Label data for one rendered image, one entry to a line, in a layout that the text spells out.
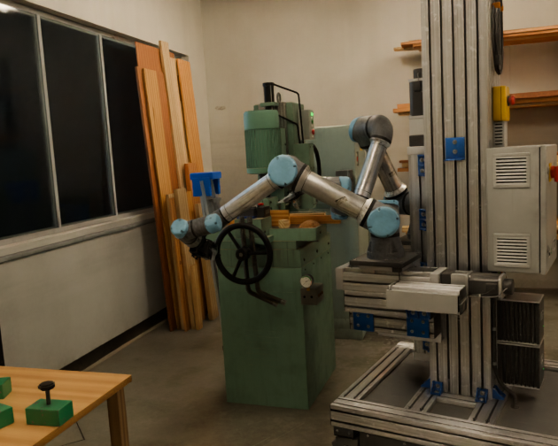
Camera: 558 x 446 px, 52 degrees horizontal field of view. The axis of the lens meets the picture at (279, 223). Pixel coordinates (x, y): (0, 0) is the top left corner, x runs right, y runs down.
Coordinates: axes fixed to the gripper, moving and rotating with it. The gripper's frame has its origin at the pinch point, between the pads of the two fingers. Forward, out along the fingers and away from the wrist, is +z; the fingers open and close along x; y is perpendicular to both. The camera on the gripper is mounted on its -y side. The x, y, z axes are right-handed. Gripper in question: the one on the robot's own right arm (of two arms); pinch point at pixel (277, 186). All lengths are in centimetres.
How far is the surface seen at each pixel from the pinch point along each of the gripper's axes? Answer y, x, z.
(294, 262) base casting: -2.6, 36.2, -6.8
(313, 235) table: -1.6, 23.4, -16.5
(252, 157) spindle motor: -6.6, -14.4, 14.9
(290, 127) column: -31.8, -31.0, 3.1
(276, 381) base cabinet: -7, 96, 5
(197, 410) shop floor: 3, 111, 44
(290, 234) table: -1.5, 22.6, -5.6
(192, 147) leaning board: -170, -37, 133
